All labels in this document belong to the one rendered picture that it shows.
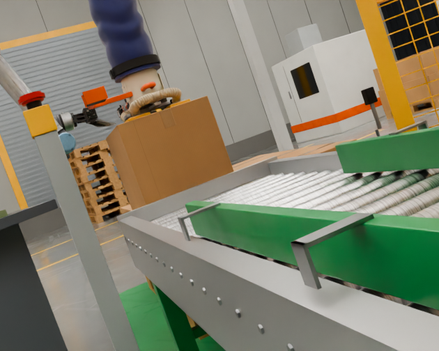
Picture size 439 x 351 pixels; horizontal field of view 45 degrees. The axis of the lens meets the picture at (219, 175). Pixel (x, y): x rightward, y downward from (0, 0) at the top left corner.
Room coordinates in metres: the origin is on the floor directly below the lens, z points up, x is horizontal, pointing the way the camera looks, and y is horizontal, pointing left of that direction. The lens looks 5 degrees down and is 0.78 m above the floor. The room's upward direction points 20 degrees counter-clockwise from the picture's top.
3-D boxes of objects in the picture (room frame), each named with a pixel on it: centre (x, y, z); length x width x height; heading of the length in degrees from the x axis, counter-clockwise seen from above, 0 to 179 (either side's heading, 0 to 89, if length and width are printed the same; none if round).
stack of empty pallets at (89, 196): (9.67, 1.97, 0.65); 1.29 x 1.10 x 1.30; 23
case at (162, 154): (2.47, 0.21, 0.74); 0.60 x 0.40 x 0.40; 16
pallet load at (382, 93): (8.86, -3.78, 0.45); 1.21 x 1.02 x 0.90; 23
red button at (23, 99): (1.41, 0.40, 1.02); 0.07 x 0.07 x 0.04
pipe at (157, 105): (2.45, 0.20, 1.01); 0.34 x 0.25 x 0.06; 17
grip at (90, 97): (2.09, 0.36, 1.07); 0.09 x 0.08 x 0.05; 107
